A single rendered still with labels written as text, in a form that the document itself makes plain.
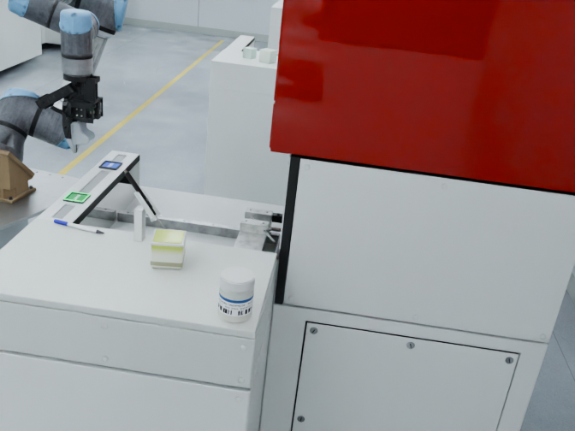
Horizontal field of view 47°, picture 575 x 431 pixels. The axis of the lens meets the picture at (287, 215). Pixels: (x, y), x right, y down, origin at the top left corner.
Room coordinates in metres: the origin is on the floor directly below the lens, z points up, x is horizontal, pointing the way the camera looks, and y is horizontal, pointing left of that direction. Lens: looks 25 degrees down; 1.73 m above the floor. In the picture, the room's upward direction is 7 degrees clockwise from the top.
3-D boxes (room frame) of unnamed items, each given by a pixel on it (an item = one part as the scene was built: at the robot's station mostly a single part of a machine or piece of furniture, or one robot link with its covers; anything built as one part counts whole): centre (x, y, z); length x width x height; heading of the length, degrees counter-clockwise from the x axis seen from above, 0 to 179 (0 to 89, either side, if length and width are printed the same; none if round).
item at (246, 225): (1.71, 0.09, 0.89); 0.08 x 0.03 x 0.03; 86
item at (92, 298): (1.28, 0.34, 0.89); 0.62 x 0.35 x 0.14; 86
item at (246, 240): (1.63, 0.10, 0.87); 0.36 x 0.08 x 0.03; 176
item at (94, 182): (1.75, 0.57, 0.89); 0.55 x 0.09 x 0.14; 176
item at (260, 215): (1.79, 0.09, 0.89); 0.08 x 0.03 x 0.03; 86
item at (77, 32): (1.63, 0.57, 1.41); 0.09 x 0.08 x 0.11; 10
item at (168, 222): (1.78, 0.26, 0.84); 0.50 x 0.02 x 0.03; 86
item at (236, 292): (1.14, 0.09, 1.01); 0.07 x 0.07 x 0.10
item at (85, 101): (1.62, 0.56, 1.25); 0.09 x 0.08 x 0.12; 86
